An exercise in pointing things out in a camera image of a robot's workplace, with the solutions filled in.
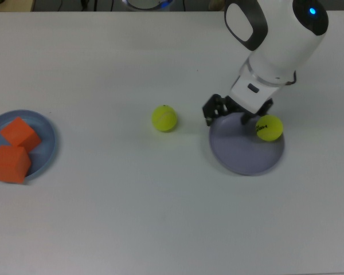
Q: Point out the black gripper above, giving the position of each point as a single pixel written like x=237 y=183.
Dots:
x=233 y=107

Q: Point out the yellow tennis ball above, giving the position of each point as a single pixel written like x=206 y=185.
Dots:
x=269 y=128
x=164 y=118

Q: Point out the orange cube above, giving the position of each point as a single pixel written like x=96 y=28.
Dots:
x=10 y=163
x=20 y=133

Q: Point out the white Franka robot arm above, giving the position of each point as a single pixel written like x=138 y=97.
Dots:
x=281 y=51

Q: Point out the purple plate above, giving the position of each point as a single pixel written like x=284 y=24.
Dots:
x=240 y=151

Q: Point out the blue plate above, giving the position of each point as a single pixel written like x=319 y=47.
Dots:
x=44 y=129

